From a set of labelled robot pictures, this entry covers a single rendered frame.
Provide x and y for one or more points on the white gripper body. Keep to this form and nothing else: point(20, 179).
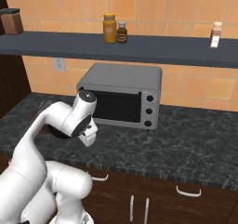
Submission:
point(89, 137)

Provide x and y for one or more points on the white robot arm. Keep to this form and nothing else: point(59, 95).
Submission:
point(29, 159)

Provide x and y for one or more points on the dark wood cabinet door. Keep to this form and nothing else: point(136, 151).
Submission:
point(111, 206)
point(186, 212)

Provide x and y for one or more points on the black toaster oven door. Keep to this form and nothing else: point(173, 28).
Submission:
point(119, 107)

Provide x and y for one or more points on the dark wood drawer front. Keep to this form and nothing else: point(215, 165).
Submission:
point(124, 179)
point(217, 193)

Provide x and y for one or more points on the black oven knob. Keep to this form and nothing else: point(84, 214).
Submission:
point(149, 111)
point(150, 98)
point(148, 123)

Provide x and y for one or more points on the silver toaster oven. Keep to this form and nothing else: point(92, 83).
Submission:
point(124, 79)

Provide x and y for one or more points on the small dark brown bottle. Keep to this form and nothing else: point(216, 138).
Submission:
point(121, 34)

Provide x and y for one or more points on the yellow jar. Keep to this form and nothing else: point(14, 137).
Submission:
point(109, 29)

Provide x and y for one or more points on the brown canister with black lid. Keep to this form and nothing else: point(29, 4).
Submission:
point(11, 22)

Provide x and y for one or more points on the white and brown spice bottle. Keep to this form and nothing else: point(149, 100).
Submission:
point(215, 35)

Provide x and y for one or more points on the white wall outlet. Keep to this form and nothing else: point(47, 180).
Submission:
point(59, 64)

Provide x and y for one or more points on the dark grey wall shelf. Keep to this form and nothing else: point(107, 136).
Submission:
point(148, 49)

